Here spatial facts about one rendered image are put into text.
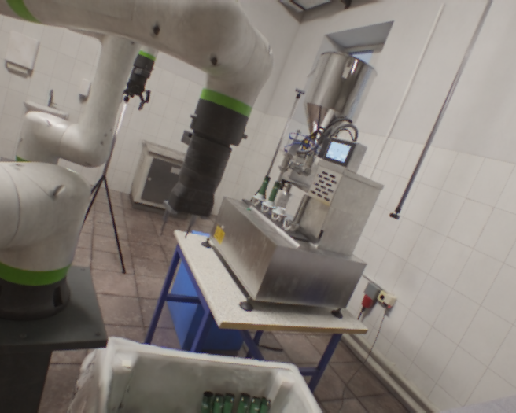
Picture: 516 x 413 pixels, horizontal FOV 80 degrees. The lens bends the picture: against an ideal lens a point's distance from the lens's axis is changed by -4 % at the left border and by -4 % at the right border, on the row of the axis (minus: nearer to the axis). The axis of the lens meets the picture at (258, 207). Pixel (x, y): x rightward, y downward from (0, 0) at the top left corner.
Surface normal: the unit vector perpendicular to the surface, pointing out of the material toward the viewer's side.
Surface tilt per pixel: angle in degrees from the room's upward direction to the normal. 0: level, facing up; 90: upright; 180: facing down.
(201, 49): 131
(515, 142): 90
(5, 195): 54
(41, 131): 87
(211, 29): 106
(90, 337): 0
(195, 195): 87
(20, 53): 90
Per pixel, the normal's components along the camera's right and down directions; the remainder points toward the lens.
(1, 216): 0.93, 0.21
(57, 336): 0.36, -0.92
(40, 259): 0.58, 0.37
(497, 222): -0.84, -0.23
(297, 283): 0.41, 0.33
